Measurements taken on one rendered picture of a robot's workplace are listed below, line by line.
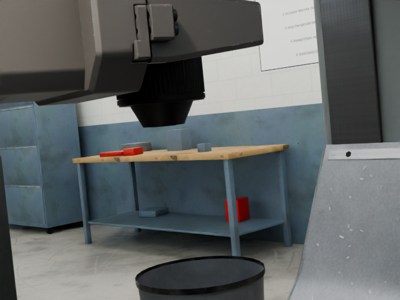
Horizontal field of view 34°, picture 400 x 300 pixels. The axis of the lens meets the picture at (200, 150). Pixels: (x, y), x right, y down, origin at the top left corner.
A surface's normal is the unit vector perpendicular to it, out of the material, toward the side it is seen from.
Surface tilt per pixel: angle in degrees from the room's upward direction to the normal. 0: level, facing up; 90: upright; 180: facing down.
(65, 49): 90
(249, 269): 86
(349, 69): 90
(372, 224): 64
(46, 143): 90
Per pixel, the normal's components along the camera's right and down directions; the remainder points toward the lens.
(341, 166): -0.69, -0.35
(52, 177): 0.69, -0.03
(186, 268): 0.20, -0.04
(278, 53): -0.72, 0.11
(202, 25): 0.48, 0.00
